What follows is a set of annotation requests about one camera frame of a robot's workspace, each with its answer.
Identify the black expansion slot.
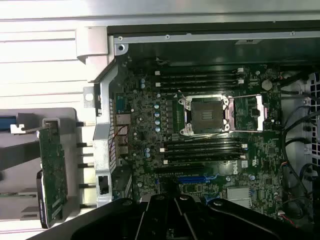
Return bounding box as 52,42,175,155
152,163,205,176

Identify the thin red wire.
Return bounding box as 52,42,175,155
111,124,130,149

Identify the CPU socket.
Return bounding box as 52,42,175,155
178,94,231,136

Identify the silver chipset heat sink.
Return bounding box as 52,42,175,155
226,187,251,202

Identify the metal socket cover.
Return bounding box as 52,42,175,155
224,94,265,133

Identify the hard disk with blue caddy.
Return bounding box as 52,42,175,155
0,117,20,133

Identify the black RAM slot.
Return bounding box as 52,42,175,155
154,72,245,80
159,138,247,146
159,144,247,152
154,78,245,85
154,66,245,74
159,150,247,158
154,83,245,91
159,156,247,165

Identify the grey parts rack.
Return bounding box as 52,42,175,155
0,107,85,235

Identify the blue expansion slot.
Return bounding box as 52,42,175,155
176,175,206,184

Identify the green motherboard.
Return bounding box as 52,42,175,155
113,56,286,221

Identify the open PC case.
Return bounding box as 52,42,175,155
76,24,320,240

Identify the green RAM stick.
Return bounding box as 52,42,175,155
0,191,36,199

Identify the round coin battery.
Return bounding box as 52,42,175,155
261,79,274,92

